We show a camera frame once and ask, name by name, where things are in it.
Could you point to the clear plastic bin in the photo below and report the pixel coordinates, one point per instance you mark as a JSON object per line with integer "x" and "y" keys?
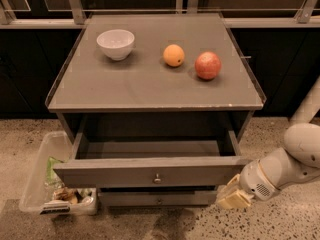
{"x": 37, "y": 198}

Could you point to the grey top drawer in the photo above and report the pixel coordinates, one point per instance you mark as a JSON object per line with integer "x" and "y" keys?
{"x": 151, "y": 162}

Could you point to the grey drawer cabinet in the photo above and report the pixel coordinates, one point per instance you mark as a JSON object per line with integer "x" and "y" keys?
{"x": 142, "y": 96}

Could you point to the brown snack packet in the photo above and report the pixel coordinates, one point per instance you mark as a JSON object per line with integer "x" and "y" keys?
{"x": 66, "y": 194}

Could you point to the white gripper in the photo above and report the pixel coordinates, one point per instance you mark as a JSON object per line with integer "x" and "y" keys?
{"x": 256, "y": 179}

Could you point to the orange fruit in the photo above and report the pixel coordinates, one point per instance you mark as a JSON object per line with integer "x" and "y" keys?
{"x": 173, "y": 55}

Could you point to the green snack bag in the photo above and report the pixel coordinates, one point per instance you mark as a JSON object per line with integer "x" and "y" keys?
{"x": 51, "y": 178}

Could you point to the grey bottom drawer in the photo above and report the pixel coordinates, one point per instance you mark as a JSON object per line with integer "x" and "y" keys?
{"x": 158, "y": 197}

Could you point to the grey drawer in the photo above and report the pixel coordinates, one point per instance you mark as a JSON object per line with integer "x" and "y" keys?
{"x": 158, "y": 197}
{"x": 151, "y": 162}

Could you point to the red apple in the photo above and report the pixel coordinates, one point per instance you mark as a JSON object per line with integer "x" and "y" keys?
{"x": 207, "y": 65}

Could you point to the white ceramic bowl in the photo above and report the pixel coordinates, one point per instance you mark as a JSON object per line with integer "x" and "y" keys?
{"x": 116, "y": 44}

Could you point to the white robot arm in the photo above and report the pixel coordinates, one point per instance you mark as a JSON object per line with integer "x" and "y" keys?
{"x": 296, "y": 162}

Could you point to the metal railing frame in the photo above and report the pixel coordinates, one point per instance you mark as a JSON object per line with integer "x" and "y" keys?
{"x": 237, "y": 13}

